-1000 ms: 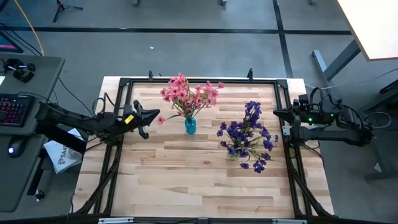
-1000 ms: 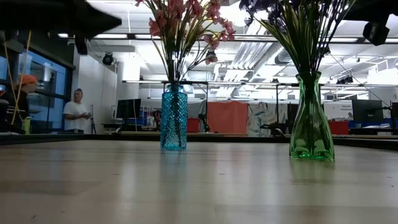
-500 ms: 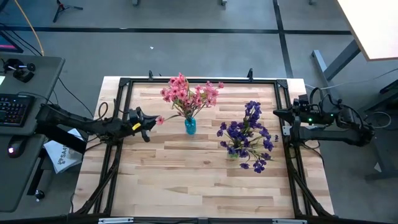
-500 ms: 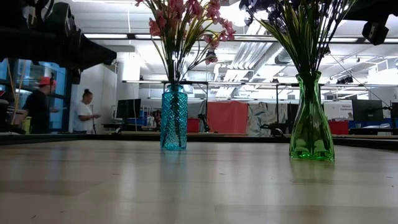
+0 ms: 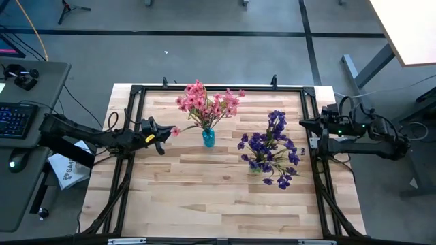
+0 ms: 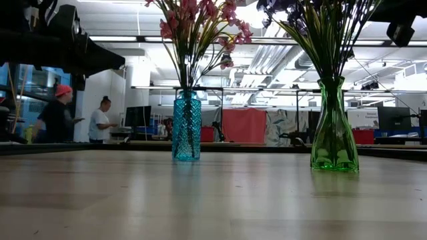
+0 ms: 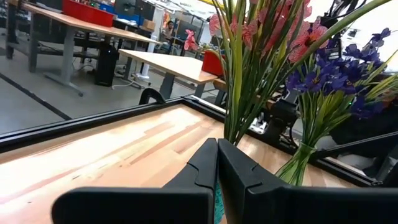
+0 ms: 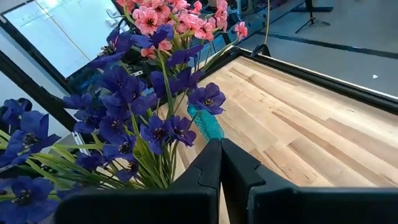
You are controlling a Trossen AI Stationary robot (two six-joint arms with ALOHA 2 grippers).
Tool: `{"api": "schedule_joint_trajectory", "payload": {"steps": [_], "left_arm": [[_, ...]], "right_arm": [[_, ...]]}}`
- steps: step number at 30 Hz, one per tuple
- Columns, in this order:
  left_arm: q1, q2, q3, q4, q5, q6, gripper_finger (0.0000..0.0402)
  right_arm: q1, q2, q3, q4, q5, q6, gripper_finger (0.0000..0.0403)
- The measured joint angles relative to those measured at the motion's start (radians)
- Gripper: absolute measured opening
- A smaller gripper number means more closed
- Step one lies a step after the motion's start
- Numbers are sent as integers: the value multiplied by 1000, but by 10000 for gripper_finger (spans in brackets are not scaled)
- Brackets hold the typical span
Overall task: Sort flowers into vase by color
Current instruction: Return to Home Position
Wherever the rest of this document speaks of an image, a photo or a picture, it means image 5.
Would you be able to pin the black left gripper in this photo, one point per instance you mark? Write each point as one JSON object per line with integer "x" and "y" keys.
{"x": 149, "y": 131}

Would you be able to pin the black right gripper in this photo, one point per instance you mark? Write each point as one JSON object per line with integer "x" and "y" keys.
{"x": 330, "y": 120}

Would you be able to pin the pink artificial flower stem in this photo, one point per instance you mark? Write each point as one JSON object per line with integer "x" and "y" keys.
{"x": 192, "y": 98}
{"x": 226, "y": 102}
{"x": 175, "y": 131}

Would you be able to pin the green ribbed glass vase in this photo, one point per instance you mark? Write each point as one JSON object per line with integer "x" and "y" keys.
{"x": 255, "y": 170}

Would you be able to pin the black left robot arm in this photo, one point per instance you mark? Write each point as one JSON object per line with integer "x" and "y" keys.
{"x": 85, "y": 132}

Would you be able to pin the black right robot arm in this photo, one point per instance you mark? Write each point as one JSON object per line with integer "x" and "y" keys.
{"x": 374, "y": 148}

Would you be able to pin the blue textured glass vase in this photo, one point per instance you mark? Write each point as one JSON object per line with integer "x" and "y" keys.
{"x": 208, "y": 137}

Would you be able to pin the fallen purple flower petal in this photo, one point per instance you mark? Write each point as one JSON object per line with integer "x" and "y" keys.
{"x": 302, "y": 151}

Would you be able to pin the black table edge clamp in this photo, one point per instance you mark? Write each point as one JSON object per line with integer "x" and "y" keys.
{"x": 165, "y": 82}
{"x": 274, "y": 81}

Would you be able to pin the grey table leg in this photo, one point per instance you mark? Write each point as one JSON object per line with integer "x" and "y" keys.
{"x": 374, "y": 64}

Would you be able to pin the white table top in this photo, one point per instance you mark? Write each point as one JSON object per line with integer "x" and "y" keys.
{"x": 408, "y": 30}

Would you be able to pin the black round knob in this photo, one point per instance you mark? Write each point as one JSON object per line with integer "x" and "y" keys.
{"x": 43, "y": 213}

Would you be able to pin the black computer mouse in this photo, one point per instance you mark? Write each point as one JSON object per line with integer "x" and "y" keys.
{"x": 17, "y": 160}

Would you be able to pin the black backlit keyboard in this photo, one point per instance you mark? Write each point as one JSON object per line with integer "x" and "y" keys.
{"x": 15, "y": 119}

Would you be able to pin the black tripod stand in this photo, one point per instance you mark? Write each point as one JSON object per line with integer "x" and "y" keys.
{"x": 69, "y": 7}

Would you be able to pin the grey side desk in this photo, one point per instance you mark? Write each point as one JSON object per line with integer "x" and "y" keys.
{"x": 20, "y": 204}

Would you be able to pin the black desk monitor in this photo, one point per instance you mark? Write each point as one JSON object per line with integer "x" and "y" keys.
{"x": 8, "y": 47}

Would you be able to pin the black aluminium table frame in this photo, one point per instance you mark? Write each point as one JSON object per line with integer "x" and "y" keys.
{"x": 255, "y": 89}

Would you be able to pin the silver metal bracket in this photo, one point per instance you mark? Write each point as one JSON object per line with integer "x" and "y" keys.
{"x": 126, "y": 241}
{"x": 316, "y": 242}

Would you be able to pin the black clamp mount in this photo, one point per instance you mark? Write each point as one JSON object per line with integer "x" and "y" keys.
{"x": 22, "y": 76}

